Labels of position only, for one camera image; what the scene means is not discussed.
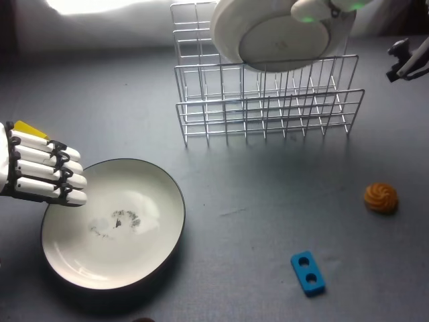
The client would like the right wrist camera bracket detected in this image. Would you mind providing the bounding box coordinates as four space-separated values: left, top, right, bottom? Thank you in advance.
385 33 429 83

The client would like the white plate with dark rim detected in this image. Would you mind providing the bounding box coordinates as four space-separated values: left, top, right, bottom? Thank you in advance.
40 158 187 306
210 0 356 73

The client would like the blue block with two holes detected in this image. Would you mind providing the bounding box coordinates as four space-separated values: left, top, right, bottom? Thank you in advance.
290 250 326 298

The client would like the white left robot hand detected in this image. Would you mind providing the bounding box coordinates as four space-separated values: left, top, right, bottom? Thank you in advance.
0 121 88 207

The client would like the orange swirl cookie toy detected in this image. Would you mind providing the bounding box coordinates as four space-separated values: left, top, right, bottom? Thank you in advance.
364 182 399 215

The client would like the yellow rectangular block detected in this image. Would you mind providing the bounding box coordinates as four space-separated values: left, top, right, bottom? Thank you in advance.
13 119 50 141

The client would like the silver wire dish rack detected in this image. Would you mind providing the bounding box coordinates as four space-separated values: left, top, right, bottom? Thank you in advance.
170 1 366 148

